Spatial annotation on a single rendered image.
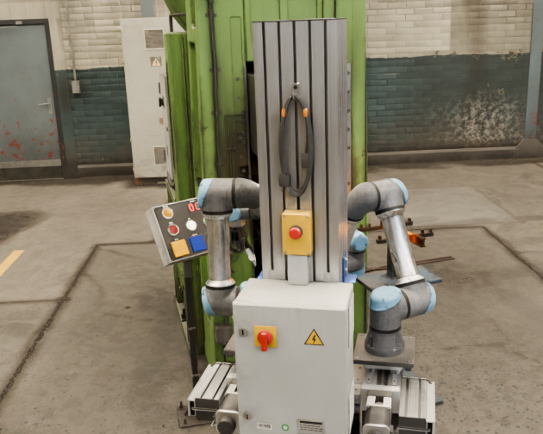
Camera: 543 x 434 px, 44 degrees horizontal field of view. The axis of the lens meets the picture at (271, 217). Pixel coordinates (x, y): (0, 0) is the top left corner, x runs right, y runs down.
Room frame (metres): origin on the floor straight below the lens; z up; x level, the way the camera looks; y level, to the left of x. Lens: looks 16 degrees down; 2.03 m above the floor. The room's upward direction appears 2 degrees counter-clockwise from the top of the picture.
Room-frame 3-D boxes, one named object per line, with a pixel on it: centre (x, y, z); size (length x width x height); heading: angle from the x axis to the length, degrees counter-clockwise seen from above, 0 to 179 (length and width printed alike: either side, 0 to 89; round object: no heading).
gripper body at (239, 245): (2.94, 0.16, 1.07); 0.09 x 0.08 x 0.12; 167
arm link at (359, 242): (2.73, -0.36, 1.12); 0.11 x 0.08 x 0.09; 13
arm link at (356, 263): (2.72, -0.34, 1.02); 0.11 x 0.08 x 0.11; 116
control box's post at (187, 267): (3.20, 0.43, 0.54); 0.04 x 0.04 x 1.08; 13
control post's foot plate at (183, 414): (3.20, 0.44, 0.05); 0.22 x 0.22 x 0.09; 13
